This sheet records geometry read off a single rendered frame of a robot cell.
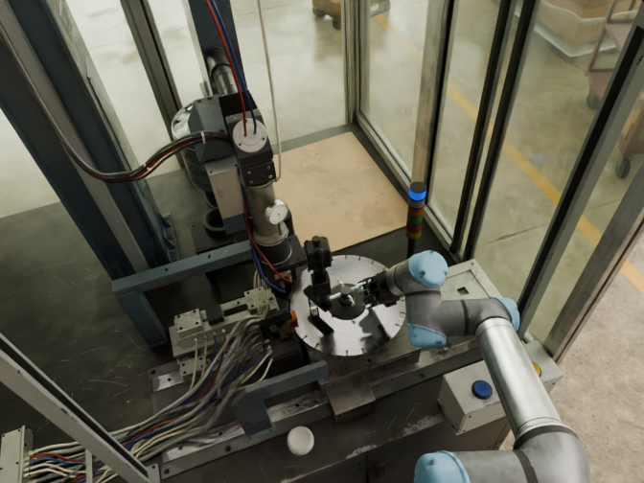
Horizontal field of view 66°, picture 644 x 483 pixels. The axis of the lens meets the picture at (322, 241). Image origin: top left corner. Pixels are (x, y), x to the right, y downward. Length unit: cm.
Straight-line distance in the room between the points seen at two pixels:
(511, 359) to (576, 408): 151
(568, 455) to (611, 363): 181
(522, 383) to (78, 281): 151
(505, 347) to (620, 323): 180
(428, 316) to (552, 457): 37
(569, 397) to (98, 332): 189
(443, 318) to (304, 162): 122
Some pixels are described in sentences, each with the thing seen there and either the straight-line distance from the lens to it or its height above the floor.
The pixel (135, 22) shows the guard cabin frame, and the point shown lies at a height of 136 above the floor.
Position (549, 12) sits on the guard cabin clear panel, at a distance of 115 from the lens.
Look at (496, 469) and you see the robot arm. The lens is 76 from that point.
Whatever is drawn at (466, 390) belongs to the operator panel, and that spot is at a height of 90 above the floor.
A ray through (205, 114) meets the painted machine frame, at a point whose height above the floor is 152.
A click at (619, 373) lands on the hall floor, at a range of 259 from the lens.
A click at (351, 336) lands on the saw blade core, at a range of 132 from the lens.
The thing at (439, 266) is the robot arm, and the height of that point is 129.
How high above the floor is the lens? 209
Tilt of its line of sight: 49 degrees down
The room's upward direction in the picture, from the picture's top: 6 degrees counter-clockwise
